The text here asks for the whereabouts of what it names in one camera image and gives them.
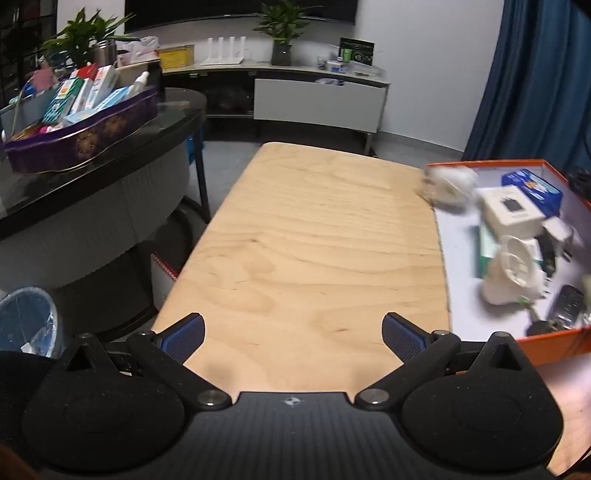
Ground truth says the clear plastic box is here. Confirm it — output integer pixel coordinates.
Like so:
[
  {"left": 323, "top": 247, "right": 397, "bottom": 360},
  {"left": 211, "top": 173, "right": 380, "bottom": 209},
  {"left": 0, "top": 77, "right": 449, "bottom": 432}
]
[{"left": 316, "top": 55, "right": 386, "bottom": 77}]

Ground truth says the white plastic bag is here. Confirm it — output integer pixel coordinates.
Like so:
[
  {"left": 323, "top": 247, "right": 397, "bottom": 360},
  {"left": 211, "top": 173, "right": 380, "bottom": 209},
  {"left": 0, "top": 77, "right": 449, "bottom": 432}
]
[{"left": 115, "top": 36, "right": 160, "bottom": 65}]

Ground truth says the blue trash bin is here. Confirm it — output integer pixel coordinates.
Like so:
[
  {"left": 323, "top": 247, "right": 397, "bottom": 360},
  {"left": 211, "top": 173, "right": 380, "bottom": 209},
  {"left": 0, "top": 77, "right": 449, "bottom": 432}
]
[{"left": 0, "top": 286, "right": 61, "bottom": 358}]

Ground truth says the black remote control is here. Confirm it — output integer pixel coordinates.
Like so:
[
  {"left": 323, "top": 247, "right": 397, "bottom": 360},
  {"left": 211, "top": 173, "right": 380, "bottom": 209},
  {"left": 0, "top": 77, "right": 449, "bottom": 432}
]
[{"left": 547, "top": 285, "right": 585, "bottom": 330}]

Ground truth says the black round glass table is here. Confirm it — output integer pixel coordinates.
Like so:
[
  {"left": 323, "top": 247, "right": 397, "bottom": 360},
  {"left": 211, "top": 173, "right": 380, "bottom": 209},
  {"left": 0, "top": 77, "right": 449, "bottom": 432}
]
[{"left": 0, "top": 88, "right": 208, "bottom": 324}]

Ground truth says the white power adapter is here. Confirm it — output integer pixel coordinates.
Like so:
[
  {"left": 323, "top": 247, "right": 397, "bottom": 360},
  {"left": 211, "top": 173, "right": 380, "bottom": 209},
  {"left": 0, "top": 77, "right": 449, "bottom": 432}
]
[{"left": 541, "top": 217, "right": 575, "bottom": 261}]

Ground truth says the yellow box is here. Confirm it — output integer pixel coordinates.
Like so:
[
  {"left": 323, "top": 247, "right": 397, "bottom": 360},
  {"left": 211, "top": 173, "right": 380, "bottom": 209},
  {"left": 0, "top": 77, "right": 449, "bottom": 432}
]
[{"left": 158, "top": 45, "right": 195, "bottom": 70}]

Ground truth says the orange cardboard box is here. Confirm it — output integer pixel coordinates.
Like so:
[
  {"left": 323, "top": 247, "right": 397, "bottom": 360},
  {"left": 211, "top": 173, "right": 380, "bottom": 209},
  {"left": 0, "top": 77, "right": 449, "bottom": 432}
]
[{"left": 425, "top": 158, "right": 591, "bottom": 354}]

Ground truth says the black and green box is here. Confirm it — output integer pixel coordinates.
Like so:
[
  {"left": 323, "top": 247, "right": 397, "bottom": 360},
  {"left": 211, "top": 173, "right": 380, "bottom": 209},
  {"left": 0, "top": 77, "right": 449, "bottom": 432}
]
[{"left": 339, "top": 38, "right": 375, "bottom": 63}]

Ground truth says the white plug adapter clear cap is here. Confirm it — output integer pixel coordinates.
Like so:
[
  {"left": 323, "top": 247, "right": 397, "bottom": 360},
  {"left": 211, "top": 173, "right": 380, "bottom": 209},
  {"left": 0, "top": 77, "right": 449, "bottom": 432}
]
[
  {"left": 418, "top": 165, "right": 478, "bottom": 212},
  {"left": 482, "top": 234, "right": 550, "bottom": 306}
]

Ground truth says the potted plant metal pot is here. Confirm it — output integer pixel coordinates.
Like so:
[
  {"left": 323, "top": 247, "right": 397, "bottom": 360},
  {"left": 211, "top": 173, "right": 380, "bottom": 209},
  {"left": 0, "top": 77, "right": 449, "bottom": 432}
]
[{"left": 41, "top": 9, "right": 137, "bottom": 68}]

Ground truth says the white router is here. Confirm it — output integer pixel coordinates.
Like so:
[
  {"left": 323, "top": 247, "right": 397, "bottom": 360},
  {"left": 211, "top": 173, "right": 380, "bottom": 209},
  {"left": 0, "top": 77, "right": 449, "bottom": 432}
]
[{"left": 201, "top": 36, "right": 245, "bottom": 66}]

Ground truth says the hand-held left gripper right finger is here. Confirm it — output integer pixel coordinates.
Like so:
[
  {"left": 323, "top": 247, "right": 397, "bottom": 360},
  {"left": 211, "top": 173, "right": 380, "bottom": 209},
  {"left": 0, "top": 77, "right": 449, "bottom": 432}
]
[{"left": 353, "top": 312, "right": 532, "bottom": 414}]

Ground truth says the black lattice screen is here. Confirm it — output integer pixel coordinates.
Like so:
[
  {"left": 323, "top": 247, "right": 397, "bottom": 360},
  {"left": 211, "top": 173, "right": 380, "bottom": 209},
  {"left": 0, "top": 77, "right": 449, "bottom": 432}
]
[{"left": 0, "top": 0, "right": 58, "bottom": 88}]

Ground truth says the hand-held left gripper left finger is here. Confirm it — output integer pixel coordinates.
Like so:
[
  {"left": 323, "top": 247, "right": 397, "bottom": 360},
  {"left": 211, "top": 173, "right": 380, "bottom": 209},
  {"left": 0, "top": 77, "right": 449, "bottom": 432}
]
[{"left": 60, "top": 313, "right": 232, "bottom": 411}]

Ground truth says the potted plant dark vase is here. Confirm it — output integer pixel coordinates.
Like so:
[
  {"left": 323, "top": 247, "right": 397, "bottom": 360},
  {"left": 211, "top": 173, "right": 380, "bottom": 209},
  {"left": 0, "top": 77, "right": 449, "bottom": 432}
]
[{"left": 253, "top": 0, "right": 319, "bottom": 66}]

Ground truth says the blue curtain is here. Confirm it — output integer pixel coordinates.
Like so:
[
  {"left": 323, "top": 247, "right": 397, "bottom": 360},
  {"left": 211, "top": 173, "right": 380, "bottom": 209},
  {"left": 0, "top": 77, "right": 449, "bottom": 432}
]
[{"left": 463, "top": 0, "right": 591, "bottom": 178}]

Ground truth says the grey television cabinet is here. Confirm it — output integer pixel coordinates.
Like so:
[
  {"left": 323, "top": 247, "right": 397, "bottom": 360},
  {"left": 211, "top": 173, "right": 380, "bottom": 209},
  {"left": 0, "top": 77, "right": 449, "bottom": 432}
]
[{"left": 159, "top": 62, "right": 391, "bottom": 155}]

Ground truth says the beige cardboard box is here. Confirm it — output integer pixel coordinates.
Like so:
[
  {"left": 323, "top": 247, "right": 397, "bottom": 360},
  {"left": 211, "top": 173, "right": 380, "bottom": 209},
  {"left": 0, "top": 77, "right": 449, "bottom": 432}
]
[{"left": 115, "top": 59, "right": 162, "bottom": 89}]

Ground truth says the white charger box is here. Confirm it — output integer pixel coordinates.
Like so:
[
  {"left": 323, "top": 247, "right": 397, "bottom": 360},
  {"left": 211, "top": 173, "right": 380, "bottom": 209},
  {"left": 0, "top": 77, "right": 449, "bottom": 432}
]
[{"left": 478, "top": 186, "right": 546, "bottom": 238}]

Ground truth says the blue packet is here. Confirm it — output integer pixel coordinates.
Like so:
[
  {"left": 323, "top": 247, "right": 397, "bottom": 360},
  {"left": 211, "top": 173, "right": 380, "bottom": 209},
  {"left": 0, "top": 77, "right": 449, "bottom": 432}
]
[{"left": 501, "top": 169, "right": 564, "bottom": 217}]

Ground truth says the black television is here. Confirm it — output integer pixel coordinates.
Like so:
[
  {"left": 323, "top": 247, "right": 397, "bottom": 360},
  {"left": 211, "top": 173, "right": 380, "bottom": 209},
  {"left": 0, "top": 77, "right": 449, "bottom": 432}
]
[{"left": 124, "top": 0, "right": 358, "bottom": 34}]

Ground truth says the pile of medicine boxes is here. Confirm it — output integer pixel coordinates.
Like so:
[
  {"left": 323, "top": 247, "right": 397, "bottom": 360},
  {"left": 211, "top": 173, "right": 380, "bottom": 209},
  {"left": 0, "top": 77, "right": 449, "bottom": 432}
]
[{"left": 7, "top": 65, "right": 151, "bottom": 137}]

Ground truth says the black plug adapter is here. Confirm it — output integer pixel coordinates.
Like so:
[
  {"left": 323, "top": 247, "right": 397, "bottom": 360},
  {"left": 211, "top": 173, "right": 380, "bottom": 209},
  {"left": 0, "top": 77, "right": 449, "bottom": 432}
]
[{"left": 536, "top": 233, "right": 559, "bottom": 278}]

